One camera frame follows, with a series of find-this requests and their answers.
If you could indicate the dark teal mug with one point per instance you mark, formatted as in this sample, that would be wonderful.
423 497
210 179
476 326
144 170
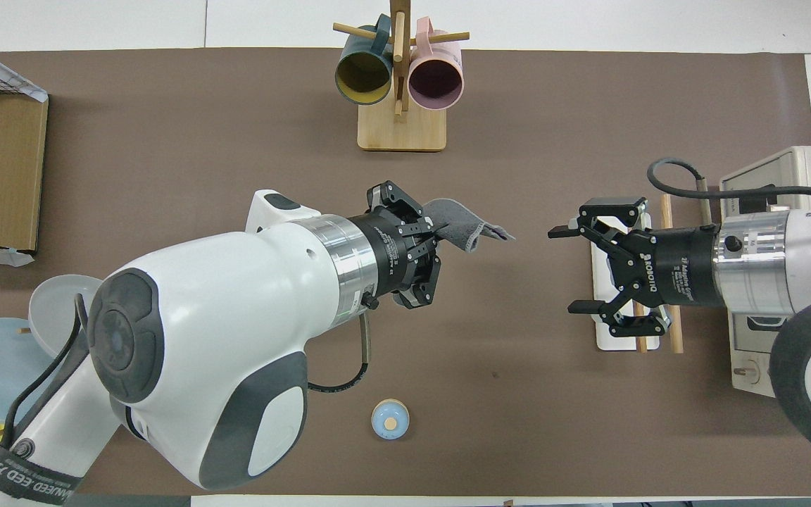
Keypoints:
363 77

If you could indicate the purple and grey towel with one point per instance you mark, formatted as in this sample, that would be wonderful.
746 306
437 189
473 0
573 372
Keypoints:
458 222

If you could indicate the white rack with wooden bars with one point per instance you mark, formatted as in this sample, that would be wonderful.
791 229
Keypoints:
606 338

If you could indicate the wooden mug tree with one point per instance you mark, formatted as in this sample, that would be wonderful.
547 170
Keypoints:
402 130

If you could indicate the brown table mat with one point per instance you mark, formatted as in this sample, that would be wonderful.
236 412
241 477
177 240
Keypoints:
518 141

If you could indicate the grey plate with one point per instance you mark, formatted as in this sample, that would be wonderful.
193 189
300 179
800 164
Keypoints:
60 303

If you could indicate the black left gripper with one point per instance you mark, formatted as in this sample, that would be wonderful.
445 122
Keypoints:
388 253

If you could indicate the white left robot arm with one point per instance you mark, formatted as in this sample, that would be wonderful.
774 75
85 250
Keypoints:
222 338

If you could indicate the beige toaster oven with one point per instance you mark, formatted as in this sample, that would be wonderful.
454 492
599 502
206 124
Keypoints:
807 165

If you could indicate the pink mug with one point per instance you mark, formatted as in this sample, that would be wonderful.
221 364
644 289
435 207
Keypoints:
436 81

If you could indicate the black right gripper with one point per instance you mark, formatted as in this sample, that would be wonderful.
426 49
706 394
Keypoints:
680 267

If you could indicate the blue jar with wooden knob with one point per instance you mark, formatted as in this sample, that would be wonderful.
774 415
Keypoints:
390 420

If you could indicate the wooden plate rack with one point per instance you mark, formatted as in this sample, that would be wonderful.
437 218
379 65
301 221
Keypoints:
24 329

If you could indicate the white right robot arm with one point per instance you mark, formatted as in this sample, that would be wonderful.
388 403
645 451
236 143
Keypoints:
800 282

